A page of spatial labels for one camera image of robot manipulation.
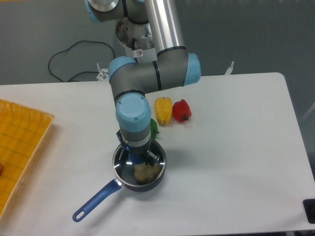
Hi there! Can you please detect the black device at table edge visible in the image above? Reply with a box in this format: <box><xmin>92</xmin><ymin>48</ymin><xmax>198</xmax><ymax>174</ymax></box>
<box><xmin>303</xmin><ymin>199</ymin><xmax>315</xmax><ymax>224</ymax></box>

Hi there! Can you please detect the green bell pepper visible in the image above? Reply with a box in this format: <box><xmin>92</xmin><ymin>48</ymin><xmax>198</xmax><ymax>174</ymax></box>
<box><xmin>150</xmin><ymin>118</ymin><xmax>159</xmax><ymax>140</ymax></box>

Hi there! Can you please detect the yellow plastic basket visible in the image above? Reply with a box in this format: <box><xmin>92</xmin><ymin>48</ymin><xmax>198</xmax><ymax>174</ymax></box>
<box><xmin>0</xmin><ymin>99</ymin><xmax>55</xmax><ymax>215</ymax></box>

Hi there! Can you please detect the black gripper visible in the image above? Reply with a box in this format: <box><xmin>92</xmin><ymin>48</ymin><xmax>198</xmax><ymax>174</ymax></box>
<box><xmin>116</xmin><ymin>130</ymin><xmax>160</xmax><ymax>167</ymax></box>

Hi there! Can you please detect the red bell pepper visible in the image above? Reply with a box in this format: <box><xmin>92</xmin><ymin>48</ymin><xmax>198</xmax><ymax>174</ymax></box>
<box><xmin>173</xmin><ymin>99</ymin><xmax>192</xmax><ymax>123</ymax></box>

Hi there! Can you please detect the glass pot lid blue knob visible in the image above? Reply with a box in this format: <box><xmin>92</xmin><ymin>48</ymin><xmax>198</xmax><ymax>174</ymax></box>
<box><xmin>112</xmin><ymin>140</ymin><xmax>167</xmax><ymax>192</ymax></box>

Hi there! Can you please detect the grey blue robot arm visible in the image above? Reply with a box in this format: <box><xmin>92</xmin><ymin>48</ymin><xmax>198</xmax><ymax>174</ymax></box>
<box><xmin>85</xmin><ymin>0</ymin><xmax>201</xmax><ymax>165</ymax></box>

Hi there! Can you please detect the beige bread roll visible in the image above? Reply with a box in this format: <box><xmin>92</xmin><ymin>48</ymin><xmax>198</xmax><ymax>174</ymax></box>
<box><xmin>133</xmin><ymin>163</ymin><xmax>160</xmax><ymax>184</ymax></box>

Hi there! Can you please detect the yellow bell pepper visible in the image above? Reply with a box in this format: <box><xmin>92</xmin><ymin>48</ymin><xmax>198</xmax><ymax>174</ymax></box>
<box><xmin>155</xmin><ymin>97</ymin><xmax>173</xmax><ymax>125</ymax></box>

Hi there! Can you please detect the dark pot blue handle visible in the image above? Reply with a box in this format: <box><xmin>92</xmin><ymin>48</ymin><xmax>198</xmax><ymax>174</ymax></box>
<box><xmin>72</xmin><ymin>140</ymin><xmax>167</xmax><ymax>222</ymax></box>

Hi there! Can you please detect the black floor cable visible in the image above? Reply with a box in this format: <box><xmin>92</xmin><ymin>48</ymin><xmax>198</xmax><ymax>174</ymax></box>
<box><xmin>48</xmin><ymin>40</ymin><xmax>116</xmax><ymax>83</ymax></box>

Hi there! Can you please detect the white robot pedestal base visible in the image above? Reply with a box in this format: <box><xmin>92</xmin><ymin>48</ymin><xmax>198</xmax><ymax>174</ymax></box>
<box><xmin>95</xmin><ymin>17</ymin><xmax>234</xmax><ymax>81</ymax></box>

